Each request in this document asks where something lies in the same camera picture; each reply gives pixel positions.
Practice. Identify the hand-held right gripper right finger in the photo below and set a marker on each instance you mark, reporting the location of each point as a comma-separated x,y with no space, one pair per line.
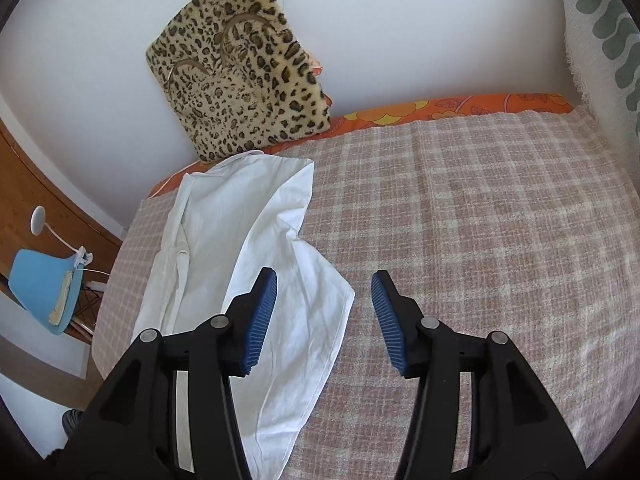
389,320

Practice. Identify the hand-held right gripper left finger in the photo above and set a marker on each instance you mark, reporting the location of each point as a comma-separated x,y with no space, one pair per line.
260,320

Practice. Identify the white long-sleeved shirt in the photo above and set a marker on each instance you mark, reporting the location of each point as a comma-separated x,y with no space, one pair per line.
300,310

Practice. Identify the bed with checked cover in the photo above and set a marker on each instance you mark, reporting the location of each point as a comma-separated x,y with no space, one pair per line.
475,210

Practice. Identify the white power strip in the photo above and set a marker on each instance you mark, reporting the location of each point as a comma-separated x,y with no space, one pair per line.
96,285

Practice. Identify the orange floral bed sheet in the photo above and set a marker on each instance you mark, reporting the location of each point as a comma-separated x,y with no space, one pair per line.
400,112

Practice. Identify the dark grey shoe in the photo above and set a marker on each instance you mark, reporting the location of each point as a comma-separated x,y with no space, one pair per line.
72,420

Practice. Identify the light blue chair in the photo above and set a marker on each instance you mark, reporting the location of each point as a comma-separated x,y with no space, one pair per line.
35,285

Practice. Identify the white clip lamp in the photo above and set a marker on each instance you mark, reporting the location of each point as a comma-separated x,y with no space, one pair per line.
37,220

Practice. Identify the leopard print cushion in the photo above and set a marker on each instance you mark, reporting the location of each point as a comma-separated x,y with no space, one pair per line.
240,70

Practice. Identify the wooden cabinet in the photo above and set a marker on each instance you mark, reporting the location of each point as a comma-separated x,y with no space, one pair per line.
30,185

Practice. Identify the green striped white pillow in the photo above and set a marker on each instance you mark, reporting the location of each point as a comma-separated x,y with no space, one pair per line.
605,35

